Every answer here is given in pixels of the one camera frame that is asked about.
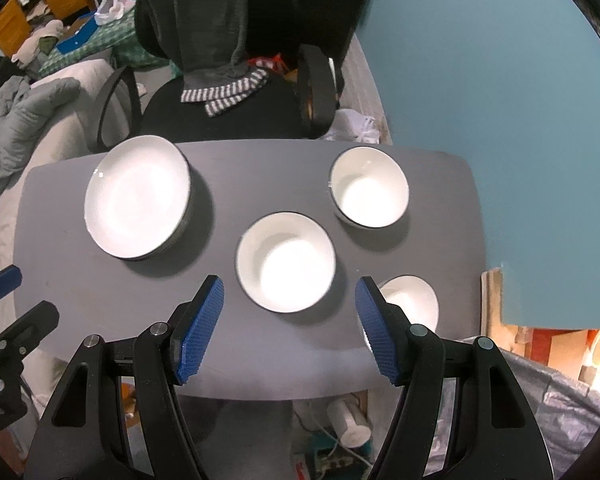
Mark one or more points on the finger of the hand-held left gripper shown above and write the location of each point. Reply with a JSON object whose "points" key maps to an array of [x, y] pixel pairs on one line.
{"points": [[0, 282], [30, 322]]}

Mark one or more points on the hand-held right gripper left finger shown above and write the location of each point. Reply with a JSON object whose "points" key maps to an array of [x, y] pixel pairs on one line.
{"points": [[200, 330]]}

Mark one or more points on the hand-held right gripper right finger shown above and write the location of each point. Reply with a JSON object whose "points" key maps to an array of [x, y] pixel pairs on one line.
{"points": [[377, 332]]}

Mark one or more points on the white bowl with black rim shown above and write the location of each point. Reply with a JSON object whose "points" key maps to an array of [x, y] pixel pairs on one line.
{"points": [[286, 262], [369, 187], [415, 302]]}

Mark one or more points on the white plate with black rim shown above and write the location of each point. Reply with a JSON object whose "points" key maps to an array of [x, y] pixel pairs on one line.
{"points": [[189, 210], [193, 200], [137, 195]]}

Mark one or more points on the white cup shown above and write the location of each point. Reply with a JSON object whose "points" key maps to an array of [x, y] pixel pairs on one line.
{"points": [[350, 425]]}

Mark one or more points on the wooden board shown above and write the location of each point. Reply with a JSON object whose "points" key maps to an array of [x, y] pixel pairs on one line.
{"points": [[491, 305]]}

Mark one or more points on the grey puffy duvet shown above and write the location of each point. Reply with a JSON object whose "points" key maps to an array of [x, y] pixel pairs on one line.
{"points": [[25, 110]]}

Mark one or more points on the orange box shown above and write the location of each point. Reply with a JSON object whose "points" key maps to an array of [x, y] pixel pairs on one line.
{"points": [[555, 345]]}

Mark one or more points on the grey plastic sheet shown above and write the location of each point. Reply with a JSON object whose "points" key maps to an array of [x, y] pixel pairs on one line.
{"points": [[560, 410]]}

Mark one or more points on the crumpled white bag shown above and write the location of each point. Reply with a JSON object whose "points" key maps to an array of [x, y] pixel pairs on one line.
{"points": [[355, 125]]}

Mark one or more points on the black office chair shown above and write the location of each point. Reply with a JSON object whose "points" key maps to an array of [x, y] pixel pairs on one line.
{"points": [[220, 115]]}

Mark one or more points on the beige clothes pile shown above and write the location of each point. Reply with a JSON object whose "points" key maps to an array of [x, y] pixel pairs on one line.
{"points": [[40, 40]]}

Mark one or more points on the blue cardboard box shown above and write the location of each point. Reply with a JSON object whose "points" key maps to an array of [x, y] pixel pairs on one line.
{"points": [[82, 37]]}

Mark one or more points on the white plastic bag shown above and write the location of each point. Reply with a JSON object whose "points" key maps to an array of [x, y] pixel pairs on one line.
{"points": [[111, 7]]}

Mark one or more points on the grey hoodie with striped cuffs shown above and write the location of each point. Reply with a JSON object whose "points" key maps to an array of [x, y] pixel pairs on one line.
{"points": [[205, 10]]}

